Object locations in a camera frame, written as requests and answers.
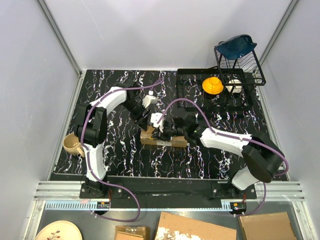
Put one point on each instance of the patterned ceramic plate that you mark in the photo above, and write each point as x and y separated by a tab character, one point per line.
60	230

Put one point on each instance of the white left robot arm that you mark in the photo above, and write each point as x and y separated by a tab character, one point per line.
91	123

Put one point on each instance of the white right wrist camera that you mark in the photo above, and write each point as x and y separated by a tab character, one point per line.
157	121

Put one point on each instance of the yellow plastic cup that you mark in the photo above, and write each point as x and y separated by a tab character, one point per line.
212	85

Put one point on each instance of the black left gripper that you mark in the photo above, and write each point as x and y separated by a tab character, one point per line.
138	118

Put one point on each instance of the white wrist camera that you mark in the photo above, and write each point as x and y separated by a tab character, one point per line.
149	99
157	121

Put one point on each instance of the blue bowl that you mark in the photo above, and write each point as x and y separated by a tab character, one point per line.
237	47

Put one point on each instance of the brown cardboard express box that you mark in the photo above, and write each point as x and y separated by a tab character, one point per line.
149	137

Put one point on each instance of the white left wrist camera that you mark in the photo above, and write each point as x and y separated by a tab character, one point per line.
149	99

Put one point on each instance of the black wire dish rack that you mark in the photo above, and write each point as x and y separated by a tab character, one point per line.
244	71

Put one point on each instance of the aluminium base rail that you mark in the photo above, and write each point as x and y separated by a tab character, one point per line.
145	194

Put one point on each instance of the beige ceramic mug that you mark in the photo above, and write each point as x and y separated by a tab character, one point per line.
72	145

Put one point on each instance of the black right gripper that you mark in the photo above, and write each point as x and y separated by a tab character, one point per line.
164	133

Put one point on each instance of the small cardboard box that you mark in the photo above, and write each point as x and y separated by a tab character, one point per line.
123	232

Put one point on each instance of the white small cup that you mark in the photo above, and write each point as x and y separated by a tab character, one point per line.
234	86

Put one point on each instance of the cardboard box at corner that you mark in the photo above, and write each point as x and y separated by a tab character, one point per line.
269	226

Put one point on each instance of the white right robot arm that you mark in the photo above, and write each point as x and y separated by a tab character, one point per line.
261	156

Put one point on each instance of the black drain tray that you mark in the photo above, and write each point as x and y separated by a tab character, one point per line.
189	85

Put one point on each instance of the flat cardboard sheet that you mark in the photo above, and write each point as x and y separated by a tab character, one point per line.
176	227

